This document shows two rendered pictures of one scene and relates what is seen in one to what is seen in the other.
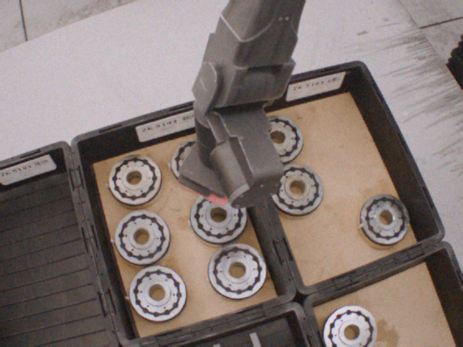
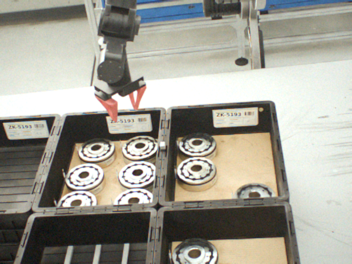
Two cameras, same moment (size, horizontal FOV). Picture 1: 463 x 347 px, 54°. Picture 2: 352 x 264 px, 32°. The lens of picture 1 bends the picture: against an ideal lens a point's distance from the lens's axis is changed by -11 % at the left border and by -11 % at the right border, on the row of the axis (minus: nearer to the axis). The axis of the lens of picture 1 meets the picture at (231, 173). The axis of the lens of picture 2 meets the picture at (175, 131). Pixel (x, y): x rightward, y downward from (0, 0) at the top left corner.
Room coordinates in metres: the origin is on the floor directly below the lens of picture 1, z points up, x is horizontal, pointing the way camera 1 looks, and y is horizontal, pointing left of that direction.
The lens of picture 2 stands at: (-0.74, -0.66, 1.90)
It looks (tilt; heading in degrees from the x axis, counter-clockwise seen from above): 37 degrees down; 28
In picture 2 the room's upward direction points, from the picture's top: 7 degrees counter-clockwise
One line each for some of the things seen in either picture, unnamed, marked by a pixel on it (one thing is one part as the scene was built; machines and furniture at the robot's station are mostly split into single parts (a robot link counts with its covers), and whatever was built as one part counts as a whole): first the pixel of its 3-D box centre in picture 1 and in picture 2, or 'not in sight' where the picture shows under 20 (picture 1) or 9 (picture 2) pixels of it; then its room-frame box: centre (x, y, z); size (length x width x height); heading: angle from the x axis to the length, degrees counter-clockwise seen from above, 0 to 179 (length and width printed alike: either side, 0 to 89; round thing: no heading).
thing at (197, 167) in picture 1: (221, 143); (117, 73); (0.27, 0.01, 1.18); 0.10 x 0.07 x 0.07; 155
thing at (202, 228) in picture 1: (218, 216); (138, 174); (0.28, 0.02, 0.86); 0.10 x 0.10 x 0.01
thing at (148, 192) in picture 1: (134, 178); (96, 149); (0.34, 0.18, 0.86); 0.10 x 0.10 x 0.01
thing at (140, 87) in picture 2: not in sight; (128, 95); (0.28, 0.01, 1.11); 0.07 x 0.07 x 0.09; 65
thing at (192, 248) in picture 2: (351, 332); (194, 254); (0.07, -0.23, 0.86); 0.05 x 0.05 x 0.01
